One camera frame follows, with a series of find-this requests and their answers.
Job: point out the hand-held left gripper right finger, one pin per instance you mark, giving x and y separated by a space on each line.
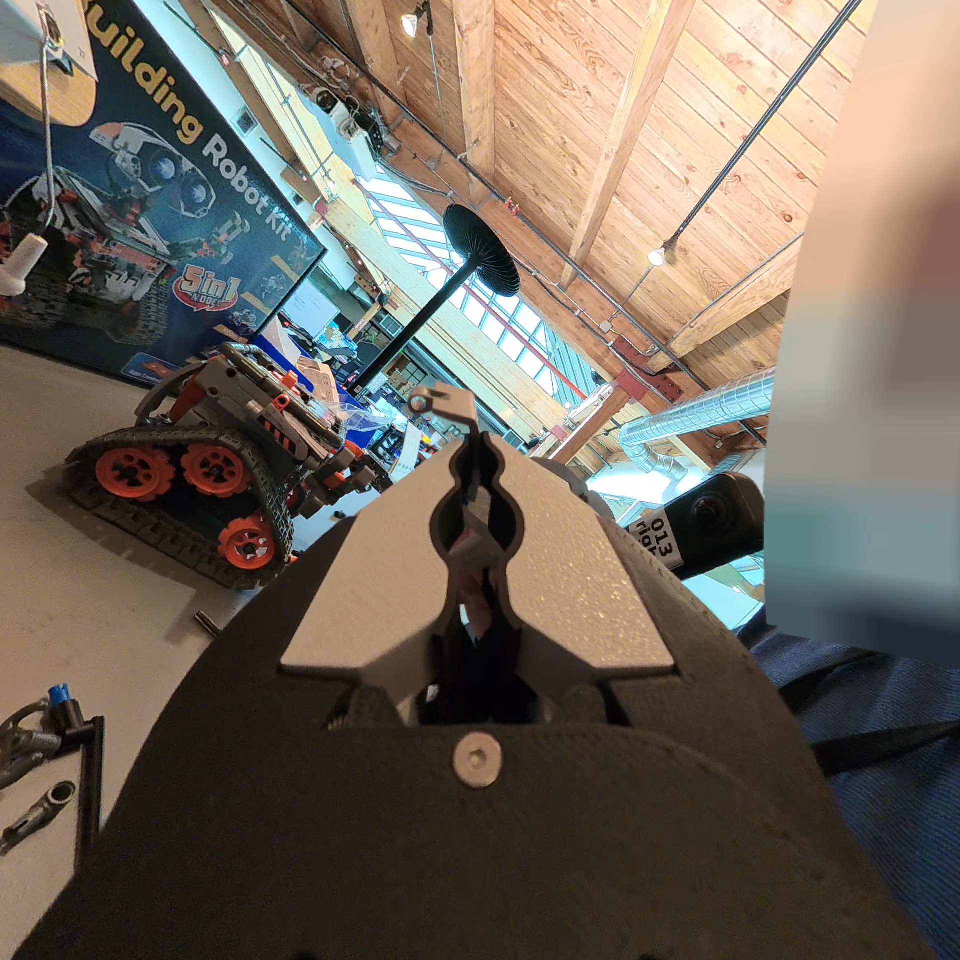
592 600

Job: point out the whiteboard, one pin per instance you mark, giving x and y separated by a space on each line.
315 307

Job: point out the blue robot kit box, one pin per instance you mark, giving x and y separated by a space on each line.
187 225

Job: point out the white book stand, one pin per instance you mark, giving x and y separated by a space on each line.
19 266

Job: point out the grey orange tracked toy robot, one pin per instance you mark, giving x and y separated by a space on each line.
225 420

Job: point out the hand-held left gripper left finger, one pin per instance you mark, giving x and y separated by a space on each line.
352 600

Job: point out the black floor lamp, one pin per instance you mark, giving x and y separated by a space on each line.
480 247

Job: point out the long black axle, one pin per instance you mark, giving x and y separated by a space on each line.
91 787

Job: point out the dark grey axle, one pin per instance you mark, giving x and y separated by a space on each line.
205 622

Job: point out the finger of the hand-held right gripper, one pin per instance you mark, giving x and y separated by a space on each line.
581 480

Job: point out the silver air duct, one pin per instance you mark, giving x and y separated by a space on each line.
697 412

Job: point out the person's clothed body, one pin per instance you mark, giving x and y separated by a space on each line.
885 825

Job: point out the small grey pin connector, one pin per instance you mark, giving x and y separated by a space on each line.
37 814

